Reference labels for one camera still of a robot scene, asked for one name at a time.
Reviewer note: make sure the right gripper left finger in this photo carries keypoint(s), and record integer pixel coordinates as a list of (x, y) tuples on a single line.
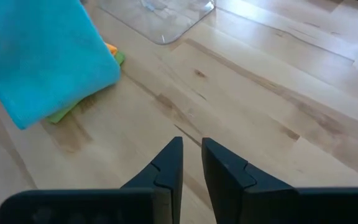
[(157, 196)]

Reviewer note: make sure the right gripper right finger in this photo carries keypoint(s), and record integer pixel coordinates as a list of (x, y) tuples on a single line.
[(244, 196)]

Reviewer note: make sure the green microfiber towel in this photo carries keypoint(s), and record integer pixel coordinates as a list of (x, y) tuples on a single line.
[(59, 115)]

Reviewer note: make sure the orange microfiber towel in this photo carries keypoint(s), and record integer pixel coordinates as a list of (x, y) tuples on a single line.
[(112, 49)]

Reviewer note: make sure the clear plastic bin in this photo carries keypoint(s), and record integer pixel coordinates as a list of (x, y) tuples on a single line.
[(160, 18)]

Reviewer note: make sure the blue microfiber towel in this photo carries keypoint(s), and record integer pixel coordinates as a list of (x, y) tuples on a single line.
[(42, 59)]

